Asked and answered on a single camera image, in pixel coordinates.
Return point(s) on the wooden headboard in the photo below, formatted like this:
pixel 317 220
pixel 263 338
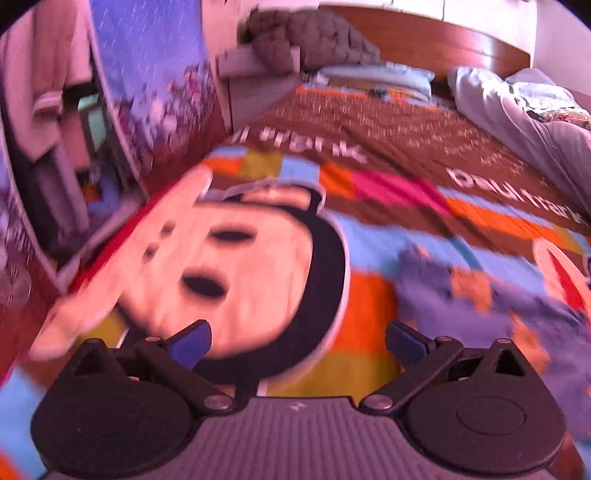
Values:
pixel 443 37

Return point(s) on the light blue pillow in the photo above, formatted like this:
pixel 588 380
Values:
pixel 378 78

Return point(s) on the hanging pale clothes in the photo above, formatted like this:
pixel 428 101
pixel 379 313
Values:
pixel 41 83

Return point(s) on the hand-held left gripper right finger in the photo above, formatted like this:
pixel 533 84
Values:
pixel 406 344

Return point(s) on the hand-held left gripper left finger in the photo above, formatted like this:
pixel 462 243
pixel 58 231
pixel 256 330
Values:
pixel 191 344

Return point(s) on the light grey duvet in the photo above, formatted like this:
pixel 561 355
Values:
pixel 526 115

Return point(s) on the purple printed pants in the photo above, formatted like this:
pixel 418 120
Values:
pixel 521 332

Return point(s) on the wardrobe with purple printed door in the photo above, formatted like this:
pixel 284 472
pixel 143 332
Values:
pixel 147 83

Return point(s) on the colourful printed blanket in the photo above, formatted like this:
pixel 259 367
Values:
pixel 392 184

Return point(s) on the white bedside cabinet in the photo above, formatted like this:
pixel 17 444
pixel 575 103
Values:
pixel 258 83

